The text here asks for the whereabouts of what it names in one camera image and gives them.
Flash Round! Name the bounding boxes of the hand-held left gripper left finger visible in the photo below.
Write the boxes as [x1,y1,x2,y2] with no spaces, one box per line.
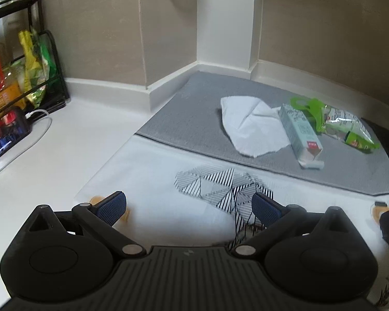
[19,192,146,258]

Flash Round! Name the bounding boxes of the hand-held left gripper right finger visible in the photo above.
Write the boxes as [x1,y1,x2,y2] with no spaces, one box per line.
[231,193,357,257]

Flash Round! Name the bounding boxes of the green snack packet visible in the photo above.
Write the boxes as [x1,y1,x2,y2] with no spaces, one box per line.
[290,96,381,154]

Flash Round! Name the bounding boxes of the green yellow snack bag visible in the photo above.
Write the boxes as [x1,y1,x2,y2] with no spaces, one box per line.
[18,29,57,109]

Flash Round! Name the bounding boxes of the grey mat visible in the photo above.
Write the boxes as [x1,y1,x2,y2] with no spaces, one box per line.
[135,70,389,196]

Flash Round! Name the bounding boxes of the black smartphone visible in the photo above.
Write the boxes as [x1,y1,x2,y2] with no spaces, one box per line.
[0,108,32,158]

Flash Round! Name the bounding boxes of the black wire rack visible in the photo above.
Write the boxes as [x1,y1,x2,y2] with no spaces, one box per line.
[0,0,70,169]

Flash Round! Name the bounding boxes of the white charging cable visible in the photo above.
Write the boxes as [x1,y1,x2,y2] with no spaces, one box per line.
[0,108,52,182]

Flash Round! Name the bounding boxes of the white geometric print mat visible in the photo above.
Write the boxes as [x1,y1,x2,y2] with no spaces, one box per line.
[74,134,389,310]

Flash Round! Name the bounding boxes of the mint green carton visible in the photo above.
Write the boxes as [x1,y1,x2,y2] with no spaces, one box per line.
[278,103,325,170]

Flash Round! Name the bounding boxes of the yellow oil bottle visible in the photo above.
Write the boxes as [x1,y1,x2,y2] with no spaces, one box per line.
[0,66,27,119]

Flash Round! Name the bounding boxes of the white paper towel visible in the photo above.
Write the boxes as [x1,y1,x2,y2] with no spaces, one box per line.
[220,95,291,158]

